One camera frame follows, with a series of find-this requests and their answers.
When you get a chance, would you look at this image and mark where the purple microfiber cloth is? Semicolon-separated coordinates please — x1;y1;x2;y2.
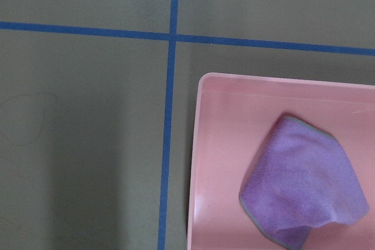
239;116;370;249

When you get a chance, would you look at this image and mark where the pink plastic bin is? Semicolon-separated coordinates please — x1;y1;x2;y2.
187;73;374;249

